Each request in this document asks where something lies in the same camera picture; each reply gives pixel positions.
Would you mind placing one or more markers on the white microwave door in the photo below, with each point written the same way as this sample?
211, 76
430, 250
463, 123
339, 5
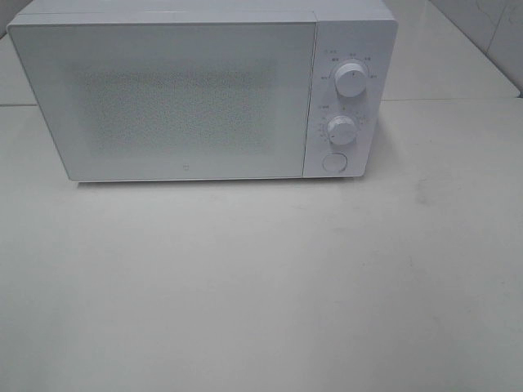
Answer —
171, 102

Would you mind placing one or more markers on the round white door button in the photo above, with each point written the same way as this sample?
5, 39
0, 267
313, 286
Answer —
335, 163

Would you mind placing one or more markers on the white dial knob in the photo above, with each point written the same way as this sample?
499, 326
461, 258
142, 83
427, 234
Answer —
350, 78
341, 130

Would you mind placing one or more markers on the white microwave oven body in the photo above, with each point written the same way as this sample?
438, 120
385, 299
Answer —
362, 30

